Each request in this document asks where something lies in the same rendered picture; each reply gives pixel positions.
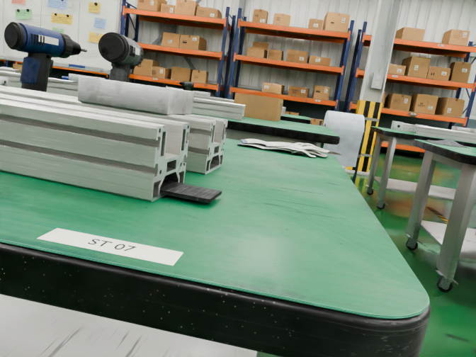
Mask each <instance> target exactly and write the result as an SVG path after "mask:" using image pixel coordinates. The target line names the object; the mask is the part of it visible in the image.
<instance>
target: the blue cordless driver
mask: <svg viewBox="0 0 476 357"><path fill-rule="evenodd" d="M4 39H5V42H6V44H7V45H8V47H9V48H10V49H12V50H17V51H19V52H27V53H28V56H27V57H24V58H23V65H22V70H21V77H20V81H21V83H22V86H21V88H22V89H29V90H34V91H43V92H46V91H47V82H48V77H49V72H52V67H53V62H54V60H52V59H51V58H52V57H59V58H64V59H65V58H68V57H70V56H72V55H78V54H79V53H80V52H81V51H82V52H87V50H86V49H82V48H81V46H80V44H79V43H77V42H75V41H73V40H72V39H71V38H70V37H69V36H68V35H66V34H63V33H58V32H57V31H53V30H48V29H45V28H39V27H36V26H33V25H28V24H24V23H16V22H10V23H9V24H8V25H7V26H6V28H5V31H4Z"/></svg>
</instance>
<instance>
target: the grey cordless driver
mask: <svg viewBox="0 0 476 357"><path fill-rule="evenodd" d="M98 50H99V52H100V54H101V56H102V57H103V58H104V59H105V60H107V61H109V62H111V66H112V69H111V70H110V79H109V80H113V81H124V82H128V83H129V77H130V70H131V69H134V68H135V66H138V65H139V64H141V63H142V60H143V57H144V51H143V50H142V47H140V45H139V44H137V43H136V42H135V41H134V40H131V39H129V38H127V37H125V36H124V35H121V34H119V33H114V32H109V33H106V34H104V35H103V36H102V37H101V38H100V40H99V42H98Z"/></svg>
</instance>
